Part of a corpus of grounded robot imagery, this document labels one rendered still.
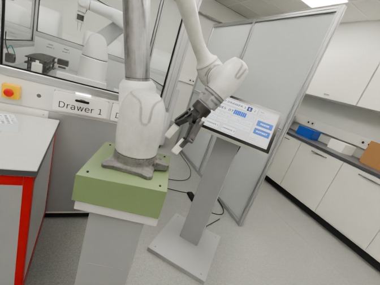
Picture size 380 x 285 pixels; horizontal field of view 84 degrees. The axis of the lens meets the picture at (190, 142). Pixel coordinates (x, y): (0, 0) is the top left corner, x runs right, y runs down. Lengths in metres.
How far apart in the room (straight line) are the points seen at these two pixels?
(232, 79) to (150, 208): 0.54
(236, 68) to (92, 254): 0.89
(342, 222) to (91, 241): 2.78
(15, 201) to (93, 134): 0.64
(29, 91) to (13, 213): 0.68
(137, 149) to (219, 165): 0.86
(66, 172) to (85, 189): 0.88
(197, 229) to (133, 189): 1.10
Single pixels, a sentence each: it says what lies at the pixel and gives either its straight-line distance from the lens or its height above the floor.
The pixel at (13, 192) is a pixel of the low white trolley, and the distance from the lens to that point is 1.02.
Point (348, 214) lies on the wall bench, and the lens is 3.14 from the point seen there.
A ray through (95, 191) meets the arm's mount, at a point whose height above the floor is 0.81.
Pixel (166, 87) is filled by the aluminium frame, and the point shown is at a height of 1.11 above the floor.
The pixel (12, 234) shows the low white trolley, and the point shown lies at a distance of 1.14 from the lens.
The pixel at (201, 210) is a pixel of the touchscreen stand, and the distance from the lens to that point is 1.65.
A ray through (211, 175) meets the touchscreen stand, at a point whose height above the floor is 0.64.
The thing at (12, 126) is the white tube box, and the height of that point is 0.79.
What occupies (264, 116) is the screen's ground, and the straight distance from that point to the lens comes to 1.43.
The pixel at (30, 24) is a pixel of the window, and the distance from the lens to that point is 1.45.
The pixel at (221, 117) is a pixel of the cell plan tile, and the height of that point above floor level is 1.05.
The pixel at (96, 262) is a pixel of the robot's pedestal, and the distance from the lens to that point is 1.02.
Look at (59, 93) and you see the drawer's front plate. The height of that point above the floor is 0.92.
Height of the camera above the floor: 1.24
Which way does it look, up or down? 17 degrees down
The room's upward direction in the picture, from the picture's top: 19 degrees clockwise
